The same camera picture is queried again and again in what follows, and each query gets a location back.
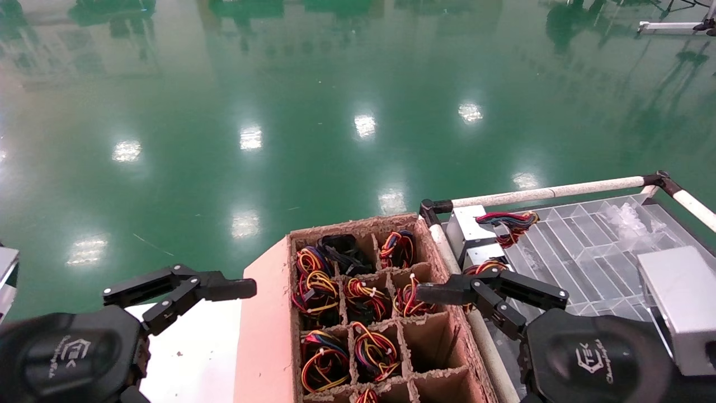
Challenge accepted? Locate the white pipe cart frame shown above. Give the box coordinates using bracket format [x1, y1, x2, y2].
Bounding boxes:
[418, 171, 716, 403]

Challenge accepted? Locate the brown cardboard divider box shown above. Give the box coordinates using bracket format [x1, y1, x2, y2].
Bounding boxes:
[234, 213, 501, 403]

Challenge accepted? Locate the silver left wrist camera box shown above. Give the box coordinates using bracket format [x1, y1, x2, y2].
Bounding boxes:
[0, 246, 20, 322]

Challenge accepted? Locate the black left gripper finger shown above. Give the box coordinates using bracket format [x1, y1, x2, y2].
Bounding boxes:
[119, 385, 152, 403]
[102, 264, 258, 337]

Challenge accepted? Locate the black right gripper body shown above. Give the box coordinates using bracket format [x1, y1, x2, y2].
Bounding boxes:
[520, 309, 716, 403]

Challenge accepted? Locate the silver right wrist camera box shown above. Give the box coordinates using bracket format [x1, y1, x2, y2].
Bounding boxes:
[638, 246, 716, 377]

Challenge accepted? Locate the clear plastic divider tray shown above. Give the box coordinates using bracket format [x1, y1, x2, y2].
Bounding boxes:
[481, 193, 697, 392]

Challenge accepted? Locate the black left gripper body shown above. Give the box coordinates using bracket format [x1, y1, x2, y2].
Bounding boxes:
[0, 307, 150, 403]

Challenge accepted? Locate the black cable bundle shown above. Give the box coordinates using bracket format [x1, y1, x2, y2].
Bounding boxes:
[316, 234, 374, 276]

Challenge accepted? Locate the crumpled clear plastic bag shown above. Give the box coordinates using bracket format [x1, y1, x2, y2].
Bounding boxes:
[607, 201, 656, 237]

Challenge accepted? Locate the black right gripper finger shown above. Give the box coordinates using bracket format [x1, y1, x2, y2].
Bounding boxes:
[416, 267, 570, 341]

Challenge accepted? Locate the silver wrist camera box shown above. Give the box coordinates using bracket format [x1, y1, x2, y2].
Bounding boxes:
[638, 246, 716, 377]
[0, 246, 20, 322]

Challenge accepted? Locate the white floor stand frame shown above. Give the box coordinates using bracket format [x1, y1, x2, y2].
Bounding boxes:
[638, 20, 716, 38]

